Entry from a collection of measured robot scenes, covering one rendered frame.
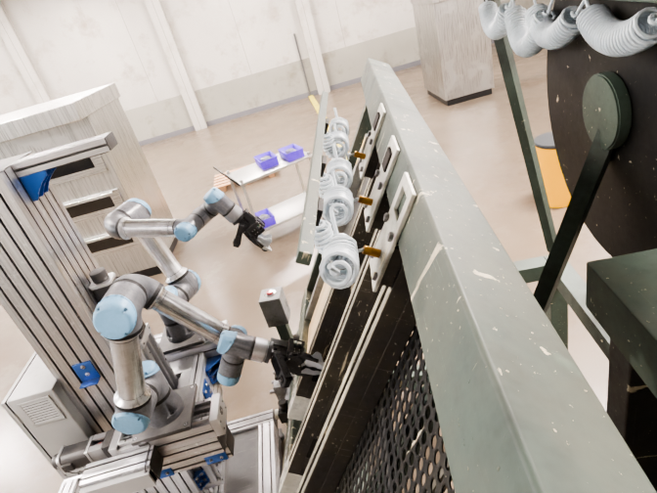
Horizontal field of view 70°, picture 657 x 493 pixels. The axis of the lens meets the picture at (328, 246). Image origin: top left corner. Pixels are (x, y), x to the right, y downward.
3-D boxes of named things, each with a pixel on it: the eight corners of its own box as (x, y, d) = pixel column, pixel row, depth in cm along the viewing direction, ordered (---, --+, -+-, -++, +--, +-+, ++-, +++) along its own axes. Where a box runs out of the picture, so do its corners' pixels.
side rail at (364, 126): (326, 289, 258) (306, 284, 257) (394, 91, 206) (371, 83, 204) (326, 294, 253) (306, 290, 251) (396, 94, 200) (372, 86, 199)
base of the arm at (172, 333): (164, 346, 216) (155, 330, 211) (170, 327, 229) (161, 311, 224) (197, 337, 216) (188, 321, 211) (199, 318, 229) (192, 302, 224)
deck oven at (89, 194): (32, 318, 507) (-87, 148, 415) (74, 265, 609) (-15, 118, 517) (164, 283, 501) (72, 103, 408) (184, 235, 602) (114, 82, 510)
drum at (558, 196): (591, 201, 428) (591, 136, 399) (550, 214, 426) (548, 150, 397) (564, 187, 462) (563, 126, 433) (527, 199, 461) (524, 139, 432)
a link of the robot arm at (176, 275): (175, 309, 225) (103, 214, 204) (191, 291, 237) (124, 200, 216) (193, 304, 219) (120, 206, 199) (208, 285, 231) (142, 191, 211)
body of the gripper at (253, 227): (266, 231, 195) (244, 212, 190) (252, 245, 197) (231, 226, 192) (266, 223, 202) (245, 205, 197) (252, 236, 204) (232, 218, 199)
